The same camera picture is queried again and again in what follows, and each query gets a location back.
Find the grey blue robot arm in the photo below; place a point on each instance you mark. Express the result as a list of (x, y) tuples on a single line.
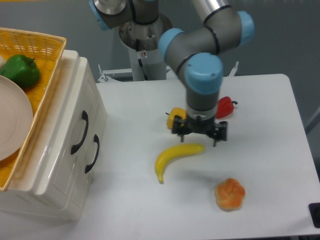
[(194, 56)]

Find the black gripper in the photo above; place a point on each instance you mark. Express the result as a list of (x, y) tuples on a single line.
[(198, 125)]

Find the white drawer cabinet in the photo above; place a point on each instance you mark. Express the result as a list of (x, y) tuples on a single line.
[(20, 196)]

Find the yellow woven basket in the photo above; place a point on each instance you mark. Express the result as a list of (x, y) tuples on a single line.
[(44, 51)]

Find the peeled orange mandarin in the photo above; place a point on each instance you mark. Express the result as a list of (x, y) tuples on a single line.
[(229, 194)]

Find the yellow bell pepper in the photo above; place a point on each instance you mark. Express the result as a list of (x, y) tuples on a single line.
[(176, 111)]

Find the black device at edge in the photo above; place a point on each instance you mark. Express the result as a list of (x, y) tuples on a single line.
[(314, 209)]

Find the green bell pepper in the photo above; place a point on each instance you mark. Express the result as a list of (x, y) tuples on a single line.
[(22, 70)]

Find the beige round plate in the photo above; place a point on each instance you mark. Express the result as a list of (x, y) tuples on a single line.
[(16, 117)]

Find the red bell pepper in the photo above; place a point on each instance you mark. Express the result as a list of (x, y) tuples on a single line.
[(225, 107)]

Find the white metal table bracket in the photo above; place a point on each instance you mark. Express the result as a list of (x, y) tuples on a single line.
[(126, 75)]

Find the yellow banana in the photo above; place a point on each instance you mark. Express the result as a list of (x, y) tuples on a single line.
[(172, 153)]

